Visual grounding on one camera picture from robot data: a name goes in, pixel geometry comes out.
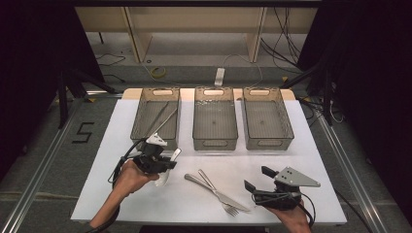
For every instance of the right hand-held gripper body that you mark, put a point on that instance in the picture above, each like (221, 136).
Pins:
(281, 197)

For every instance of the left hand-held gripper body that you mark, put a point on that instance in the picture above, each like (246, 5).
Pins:
(150, 160)

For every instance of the transparent grey plastic bin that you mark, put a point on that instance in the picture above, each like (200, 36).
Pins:
(214, 123)
(267, 123)
(157, 123)

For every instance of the metal fork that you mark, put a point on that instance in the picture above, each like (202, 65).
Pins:
(207, 179)

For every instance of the person's right hand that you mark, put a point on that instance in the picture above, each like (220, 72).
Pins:
(293, 216)

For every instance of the person's left hand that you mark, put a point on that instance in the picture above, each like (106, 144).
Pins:
(131, 178)

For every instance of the metal table knife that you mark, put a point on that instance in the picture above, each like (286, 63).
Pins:
(226, 198)

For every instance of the white table cover sheet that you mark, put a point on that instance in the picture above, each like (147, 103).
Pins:
(200, 161)

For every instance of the yellow tape roll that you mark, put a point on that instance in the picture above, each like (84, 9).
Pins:
(153, 72)

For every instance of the black metal stand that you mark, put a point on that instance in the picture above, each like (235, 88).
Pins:
(62, 97)
(327, 97)

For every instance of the white power strip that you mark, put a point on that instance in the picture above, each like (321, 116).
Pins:
(219, 77)

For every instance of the black curtain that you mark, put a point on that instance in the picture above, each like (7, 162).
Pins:
(372, 81)
(29, 64)

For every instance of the beige wooden shelf unit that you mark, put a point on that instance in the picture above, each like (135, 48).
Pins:
(194, 19)

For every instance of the aluminium floor rail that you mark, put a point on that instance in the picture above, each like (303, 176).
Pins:
(351, 174)
(40, 174)

